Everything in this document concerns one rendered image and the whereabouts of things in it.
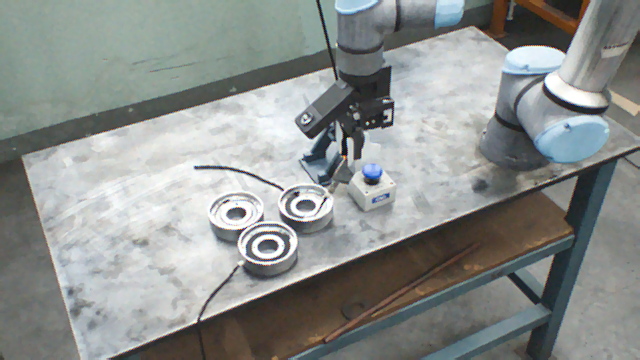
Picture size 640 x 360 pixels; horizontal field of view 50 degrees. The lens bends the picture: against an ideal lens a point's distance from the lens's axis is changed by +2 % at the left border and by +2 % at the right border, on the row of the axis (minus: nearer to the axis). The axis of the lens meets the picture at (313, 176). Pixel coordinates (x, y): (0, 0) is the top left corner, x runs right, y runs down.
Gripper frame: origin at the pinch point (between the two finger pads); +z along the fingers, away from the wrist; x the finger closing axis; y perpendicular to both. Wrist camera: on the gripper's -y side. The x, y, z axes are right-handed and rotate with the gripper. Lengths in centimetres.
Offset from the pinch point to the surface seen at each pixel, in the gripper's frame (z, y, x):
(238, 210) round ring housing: 11.1, -19.0, 8.6
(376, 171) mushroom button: 5.6, 7.2, 1.6
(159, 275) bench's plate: 12.9, -36.8, 0.8
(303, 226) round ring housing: 10.5, -9.7, -1.4
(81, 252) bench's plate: 13, -48, 13
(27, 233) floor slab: 93, -68, 115
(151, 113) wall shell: 89, -11, 163
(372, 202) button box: 10.9, 5.2, -0.8
